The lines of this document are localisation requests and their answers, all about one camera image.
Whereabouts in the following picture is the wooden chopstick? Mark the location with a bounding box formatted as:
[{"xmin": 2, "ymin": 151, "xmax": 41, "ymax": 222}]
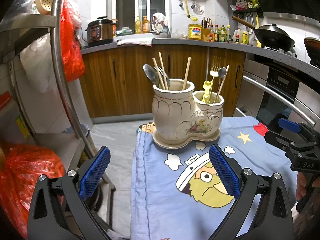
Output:
[
  {"xmin": 215, "ymin": 64, "xmax": 230, "ymax": 103},
  {"xmin": 182, "ymin": 57, "xmax": 191, "ymax": 90},
  {"xmin": 152, "ymin": 57, "xmax": 165, "ymax": 90},
  {"xmin": 158, "ymin": 52, "xmax": 168, "ymax": 90}
]

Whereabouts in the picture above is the flower-handled small spoon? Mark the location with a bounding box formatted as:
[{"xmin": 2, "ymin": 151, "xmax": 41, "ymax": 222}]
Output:
[{"xmin": 215, "ymin": 66, "xmax": 228, "ymax": 100}]

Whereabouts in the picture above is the yellow tulip plastic spoon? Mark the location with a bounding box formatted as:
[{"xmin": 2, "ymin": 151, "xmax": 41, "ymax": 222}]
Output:
[{"xmin": 202, "ymin": 81, "xmax": 213, "ymax": 103}]

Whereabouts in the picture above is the gold metal fork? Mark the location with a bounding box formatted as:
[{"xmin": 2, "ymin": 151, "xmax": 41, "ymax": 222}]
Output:
[{"xmin": 209, "ymin": 56, "xmax": 221, "ymax": 96}]

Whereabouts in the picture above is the silver metal spoon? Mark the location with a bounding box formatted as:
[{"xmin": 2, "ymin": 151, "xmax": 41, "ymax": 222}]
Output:
[{"xmin": 143, "ymin": 64, "xmax": 156, "ymax": 84}]

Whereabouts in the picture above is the silver metal fork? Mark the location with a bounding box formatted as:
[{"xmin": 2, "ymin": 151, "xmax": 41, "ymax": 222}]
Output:
[{"xmin": 153, "ymin": 67, "xmax": 170, "ymax": 90}]

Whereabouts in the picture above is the wooden kitchen cabinet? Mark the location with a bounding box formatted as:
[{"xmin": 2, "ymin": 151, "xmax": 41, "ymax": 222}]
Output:
[{"xmin": 80, "ymin": 44, "xmax": 247, "ymax": 119}]

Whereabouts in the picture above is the right hand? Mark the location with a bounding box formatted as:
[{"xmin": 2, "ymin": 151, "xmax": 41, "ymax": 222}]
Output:
[{"xmin": 296, "ymin": 172, "xmax": 320, "ymax": 200}]

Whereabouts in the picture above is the stainless oven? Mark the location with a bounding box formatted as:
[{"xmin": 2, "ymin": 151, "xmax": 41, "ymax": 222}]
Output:
[{"xmin": 234, "ymin": 59, "xmax": 319, "ymax": 135}]

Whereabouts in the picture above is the trash bin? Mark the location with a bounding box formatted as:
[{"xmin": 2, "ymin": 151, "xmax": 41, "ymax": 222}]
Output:
[{"xmin": 62, "ymin": 122, "xmax": 90, "ymax": 137}]

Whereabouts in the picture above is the blue cartoon cloth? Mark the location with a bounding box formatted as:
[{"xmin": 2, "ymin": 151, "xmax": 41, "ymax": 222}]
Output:
[{"xmin": 131, "ymin": 117, "xmax": 297, "ymax": 239}]

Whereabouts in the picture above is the red plastic bag lower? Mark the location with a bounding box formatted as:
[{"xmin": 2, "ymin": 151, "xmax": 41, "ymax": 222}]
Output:
[{"xmin": 1, "ymin": 142, "xmax": 65, "ymax": 238}]

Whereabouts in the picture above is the red plastic bag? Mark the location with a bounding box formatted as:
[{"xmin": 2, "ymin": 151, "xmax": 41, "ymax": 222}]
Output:
[
  {"xmin": 60, "ymin": 0, "xmax": 85, "ymax": 82},
  {"xmin": 1, "ymin": 142, "xmax": 65, "ymax": 238}
]

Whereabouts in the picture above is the white ceramic double utensil holder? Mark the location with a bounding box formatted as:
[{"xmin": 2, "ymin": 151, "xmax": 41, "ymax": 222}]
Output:
[{"xmin": 152, "ymin": 79, "xmax": 224, "ymax": 150}]

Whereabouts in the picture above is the black wok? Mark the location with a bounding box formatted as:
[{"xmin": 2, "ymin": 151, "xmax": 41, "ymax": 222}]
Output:
[{"xmin": 232, "ymin": 16, "xmax": 295, "ymax": 52}]

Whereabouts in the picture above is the red plastic bag upper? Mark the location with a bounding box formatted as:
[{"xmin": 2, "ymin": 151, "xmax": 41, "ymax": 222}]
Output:
[{"xmin": 60, "ymin": 0, "xmax": 85, "ymax": 82}]

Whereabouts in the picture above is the white plastic bag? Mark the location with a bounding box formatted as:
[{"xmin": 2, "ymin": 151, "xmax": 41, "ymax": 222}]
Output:
[{"xmin": 20, "ymin": 34, "xmax": 56, "ymax": 93}]

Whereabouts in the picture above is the yellow oil container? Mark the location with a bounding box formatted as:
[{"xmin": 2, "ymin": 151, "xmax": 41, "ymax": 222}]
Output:
[{"xmin": 188, "ymin": 23, "xmax": 202, "ymax": 41}]

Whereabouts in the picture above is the white dish towel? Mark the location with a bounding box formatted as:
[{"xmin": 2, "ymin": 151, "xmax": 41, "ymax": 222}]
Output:
[{"xmin": 117, "ymin": 37, "xmax": 153, "ymax": 46}]

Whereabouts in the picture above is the electric pressure cooker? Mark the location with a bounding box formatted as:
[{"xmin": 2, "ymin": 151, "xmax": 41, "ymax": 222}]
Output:
[{"xmin": 85, "ymin": 16, "xmax": 117, "ymax": 47}]

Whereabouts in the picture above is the metal shelf rack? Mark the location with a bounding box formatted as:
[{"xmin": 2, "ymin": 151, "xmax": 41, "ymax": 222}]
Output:
[{"xmin": 0, "ymin": 0, "xmax": 117, "ymax": 230}]

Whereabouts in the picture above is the yellow plastic colander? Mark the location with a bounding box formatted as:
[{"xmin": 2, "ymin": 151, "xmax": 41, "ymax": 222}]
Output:
[{"xmin": 35, "ymin": 0, "xmax": 53, "ymax": 15}]

